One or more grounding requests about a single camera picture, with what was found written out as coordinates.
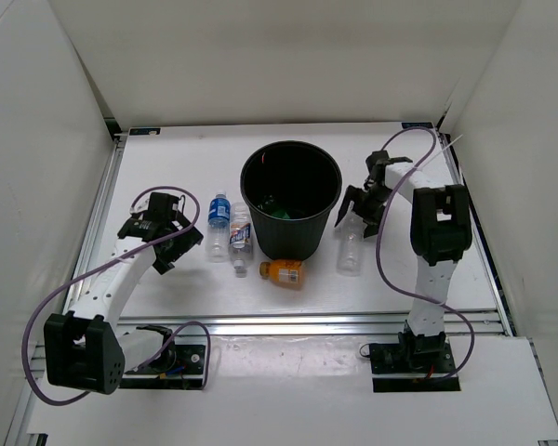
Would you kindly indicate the clear unlabelled plastic bottle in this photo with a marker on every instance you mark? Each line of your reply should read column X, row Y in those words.
column 351, row 233

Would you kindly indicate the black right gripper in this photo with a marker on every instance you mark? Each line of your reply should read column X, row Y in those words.
column 372, row 218

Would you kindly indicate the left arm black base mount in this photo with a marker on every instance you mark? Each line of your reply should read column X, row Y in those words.
column 156, row 361

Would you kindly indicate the orange white label clear bottle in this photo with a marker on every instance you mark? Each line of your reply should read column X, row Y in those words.
column 240, row 242

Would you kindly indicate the green plastic soda bottle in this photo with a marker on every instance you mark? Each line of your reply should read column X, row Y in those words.
column 271, row 207

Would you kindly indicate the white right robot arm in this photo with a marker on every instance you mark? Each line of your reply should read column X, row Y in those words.
column 440, row 234

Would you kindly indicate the blue label plastic bottle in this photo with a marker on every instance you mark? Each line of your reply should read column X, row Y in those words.
column 218, row 225

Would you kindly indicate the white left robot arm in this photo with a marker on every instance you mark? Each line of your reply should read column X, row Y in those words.
column 82, row 349

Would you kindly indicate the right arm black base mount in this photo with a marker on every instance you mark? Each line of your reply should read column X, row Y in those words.
column 395, row 371

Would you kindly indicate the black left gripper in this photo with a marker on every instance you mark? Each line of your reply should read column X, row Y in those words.
column 186, row 241

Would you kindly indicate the orange juice bottle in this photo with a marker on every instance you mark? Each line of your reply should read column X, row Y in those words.
column 283, row 273

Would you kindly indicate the black plastic waste bin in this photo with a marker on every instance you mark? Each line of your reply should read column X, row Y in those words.
column 306, row 180

